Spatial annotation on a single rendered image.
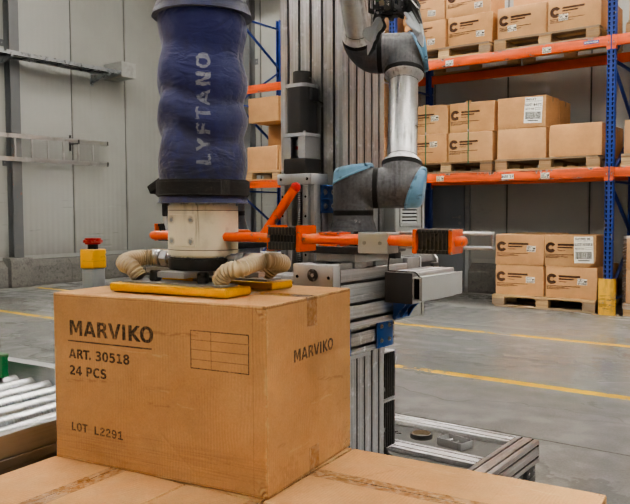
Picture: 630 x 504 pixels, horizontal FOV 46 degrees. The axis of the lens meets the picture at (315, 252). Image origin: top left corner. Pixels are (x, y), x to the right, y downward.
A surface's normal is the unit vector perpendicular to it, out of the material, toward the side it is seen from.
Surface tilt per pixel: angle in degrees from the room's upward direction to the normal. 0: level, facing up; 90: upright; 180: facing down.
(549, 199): 90
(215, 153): 75
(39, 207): 90
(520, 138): 87
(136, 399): 90
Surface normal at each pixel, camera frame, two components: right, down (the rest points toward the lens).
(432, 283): 0.80, 0.03
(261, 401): -0.47, 0.05
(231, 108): 0.64, -0.33
